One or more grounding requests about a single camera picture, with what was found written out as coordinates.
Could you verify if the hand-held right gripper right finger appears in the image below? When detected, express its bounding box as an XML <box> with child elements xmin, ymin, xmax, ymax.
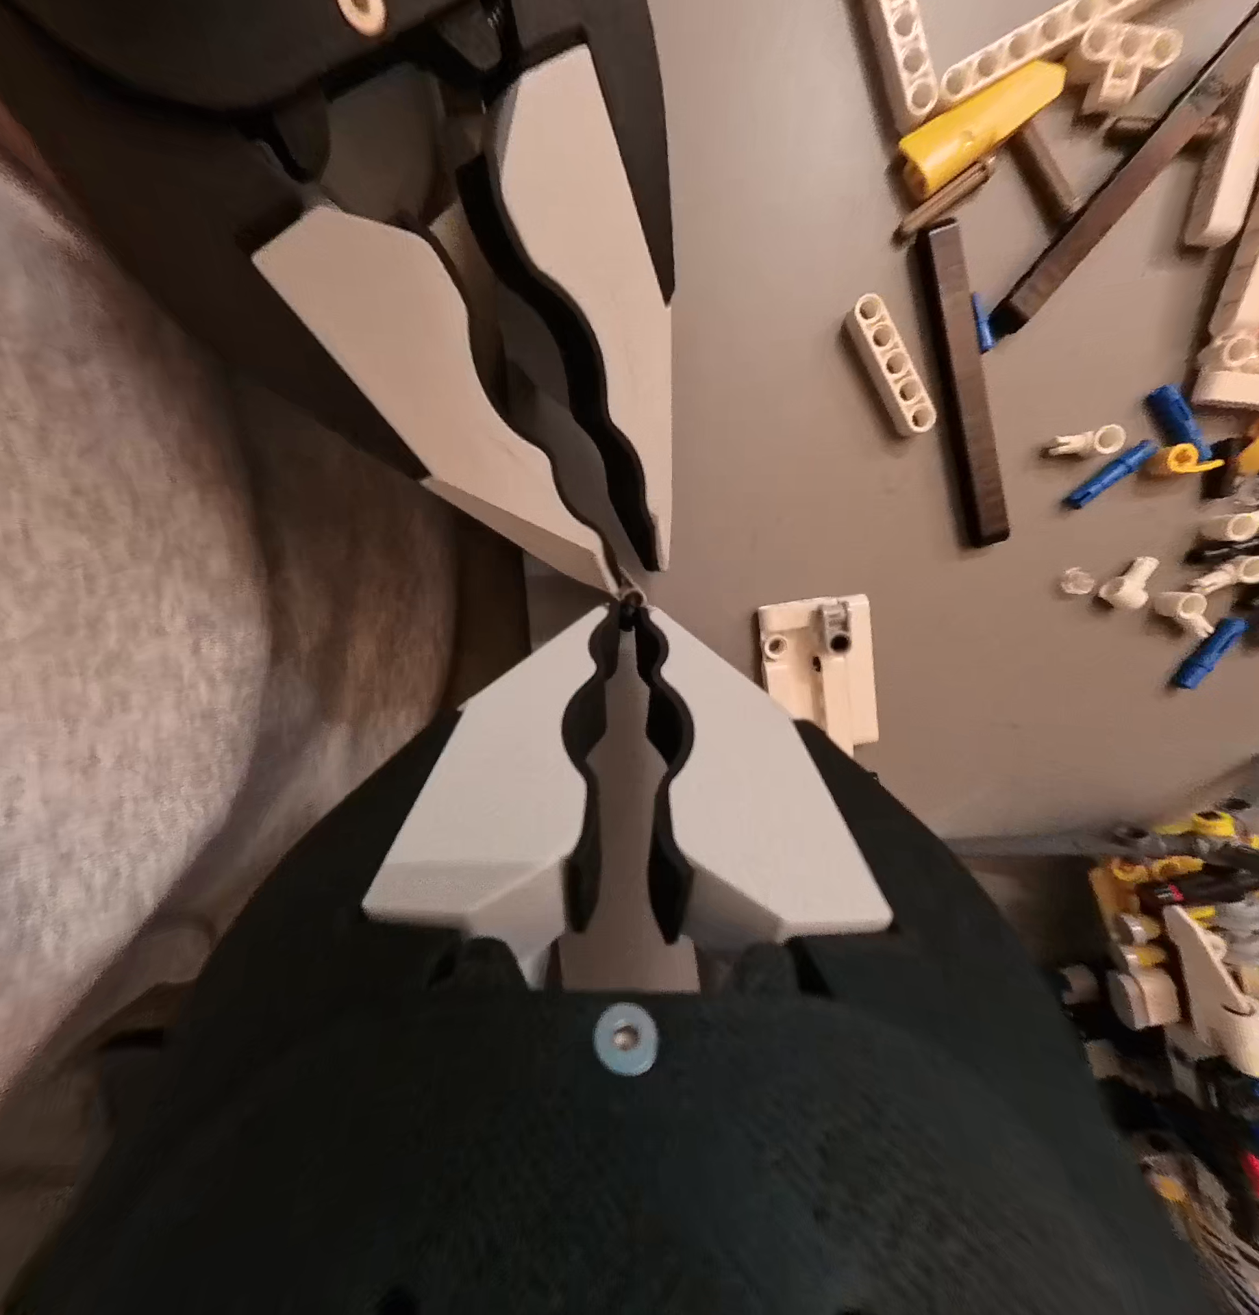
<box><xmin>639</xmin><ymin>604</ymin><xmax>894</xmax><ymax>968</ymax></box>

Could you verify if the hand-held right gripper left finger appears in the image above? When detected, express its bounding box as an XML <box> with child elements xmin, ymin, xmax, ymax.
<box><xmin>363</xmin><ymin>604</ymin><xmax>633</xmax><ymax>990</ymax></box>

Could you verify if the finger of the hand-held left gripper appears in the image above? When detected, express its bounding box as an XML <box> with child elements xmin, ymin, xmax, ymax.
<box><xmin>252</xmin><ymin>199</ymin><xmax>632</xmax><ymax>597</ymax></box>
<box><xmin>459</xmin><ymin>45</ymin><xmax>679</xmax><ymax>575</ymax></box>

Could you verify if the white lego wing assembly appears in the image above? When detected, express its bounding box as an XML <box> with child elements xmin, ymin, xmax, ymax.
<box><xmin>758</xmin><ymin>593</ymin><xmax>881</xmax><ymax>754</ymax></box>
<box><xmin>1194</xmin><ymin>205</ymin><xmax>1259</xmax><ymax>414</ymax></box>

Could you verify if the zebra-striped lego aeroplane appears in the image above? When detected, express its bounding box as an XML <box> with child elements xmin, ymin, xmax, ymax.
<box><xmin>1051</xmin><ymin>806</ymin><xmax>1259</xmax><ymax>1315</ymax></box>

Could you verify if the short white lego beam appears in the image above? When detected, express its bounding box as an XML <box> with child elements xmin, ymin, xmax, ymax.
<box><xmin>844</xmin><ymin>293</ymin><xmax>940</xmax><ymax>440</ymax></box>

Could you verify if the long white lego beam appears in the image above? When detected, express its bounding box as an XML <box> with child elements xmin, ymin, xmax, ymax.
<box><xmin>859</xmin><ymin>0</ymin><xmax>946</xmax><ymax>133</ymax></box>

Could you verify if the brown lego axle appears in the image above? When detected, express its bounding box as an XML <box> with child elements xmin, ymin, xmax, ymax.
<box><xmin>1009</xmin><ymin>116</ymin><xmax>1085</xmax><ymax>224</ymax></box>
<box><xmin>896</xmin><ymin>157</ymin><xmax>999</xmax><ymax>241</ymax></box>

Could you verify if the yellow lego panel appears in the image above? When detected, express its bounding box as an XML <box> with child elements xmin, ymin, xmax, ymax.
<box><xmin>899</xmin><ymin>60</ymin><xmax>1069</xmax><ymax>198</ymax></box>

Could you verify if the wide white lego beam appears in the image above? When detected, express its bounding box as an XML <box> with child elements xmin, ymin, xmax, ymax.
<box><xmin>938</xmin><ymin>0</ymin><xmax>1156</xmax><ymax>105</ymax></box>

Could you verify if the white T-shaped lego piece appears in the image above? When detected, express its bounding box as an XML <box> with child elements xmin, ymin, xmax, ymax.
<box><xmin>1065</xmin><ymin>19</ymin><xmax>1188</xmax><ymax>116</ymax></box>

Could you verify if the white lego panel piece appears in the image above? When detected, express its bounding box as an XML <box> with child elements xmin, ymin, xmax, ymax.
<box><xmin>1183</xmin><ymin>60</ymin><xmax>1259</xmax><ymax>249</ymax></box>

